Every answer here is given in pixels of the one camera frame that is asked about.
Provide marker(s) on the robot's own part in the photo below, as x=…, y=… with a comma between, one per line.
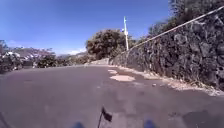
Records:
x=149, y=124
x=78, y=125

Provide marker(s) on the white pole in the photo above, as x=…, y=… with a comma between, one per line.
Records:
x=126, y=33

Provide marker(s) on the dark stone wall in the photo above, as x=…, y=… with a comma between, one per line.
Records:
x=186, y=53

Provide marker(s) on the row of bushes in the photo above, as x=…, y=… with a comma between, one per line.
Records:
x=33, y=60

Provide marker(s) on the broad green tree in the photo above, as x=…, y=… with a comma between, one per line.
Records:
x=105, y=43

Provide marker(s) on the trees above stone wall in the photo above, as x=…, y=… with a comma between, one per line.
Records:
x=186, y=10

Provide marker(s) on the pale gravel strip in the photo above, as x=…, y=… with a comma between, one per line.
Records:
x=160, y=78

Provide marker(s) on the grey asphalt road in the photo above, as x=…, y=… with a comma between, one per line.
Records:
x=66, y=93

